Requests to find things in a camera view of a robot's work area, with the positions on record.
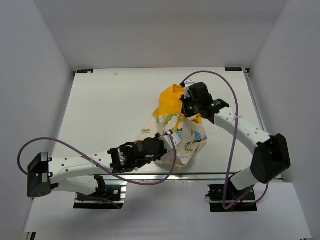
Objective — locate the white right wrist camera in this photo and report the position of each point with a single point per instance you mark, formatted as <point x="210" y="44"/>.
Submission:
<point x="186" y="84"/>

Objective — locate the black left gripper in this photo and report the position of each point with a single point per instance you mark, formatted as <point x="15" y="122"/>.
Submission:
<point x="164" y="150"/>

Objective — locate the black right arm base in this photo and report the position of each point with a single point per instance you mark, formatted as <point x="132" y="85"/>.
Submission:
<point x="215" y="199"/>

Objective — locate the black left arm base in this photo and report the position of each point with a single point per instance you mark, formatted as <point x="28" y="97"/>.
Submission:
<point x="108" y="195"/>

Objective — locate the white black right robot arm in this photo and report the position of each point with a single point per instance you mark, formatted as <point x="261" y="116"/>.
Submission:
<point x="270" y="154"/>

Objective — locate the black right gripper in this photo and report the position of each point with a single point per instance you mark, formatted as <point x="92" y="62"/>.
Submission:
<point x="187" y="113"/>

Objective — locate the blue label sticker left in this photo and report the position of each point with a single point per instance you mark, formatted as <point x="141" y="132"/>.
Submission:
<point x="84" y="71"/>

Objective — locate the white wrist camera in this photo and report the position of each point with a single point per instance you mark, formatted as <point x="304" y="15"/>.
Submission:
<point x="170" y="140"/>
<point x="186" y="84"/>

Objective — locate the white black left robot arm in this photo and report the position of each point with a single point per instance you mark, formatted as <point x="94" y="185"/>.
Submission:
<point x="80" y="174"/>

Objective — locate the yellow cream printed child jacket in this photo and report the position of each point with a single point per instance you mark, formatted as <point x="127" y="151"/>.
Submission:
<point x="168" y="117"/>

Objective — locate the blue label sticker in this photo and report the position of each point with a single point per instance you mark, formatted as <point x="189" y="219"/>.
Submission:
<point x="233" y="69"/>
<point x="84" y="71"/>

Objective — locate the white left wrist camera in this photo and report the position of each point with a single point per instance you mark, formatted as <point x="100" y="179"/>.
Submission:
<point x="170" y="140"/>

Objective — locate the blue label sticker right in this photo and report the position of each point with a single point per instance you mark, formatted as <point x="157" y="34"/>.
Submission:
<point x="233" y="69"/>

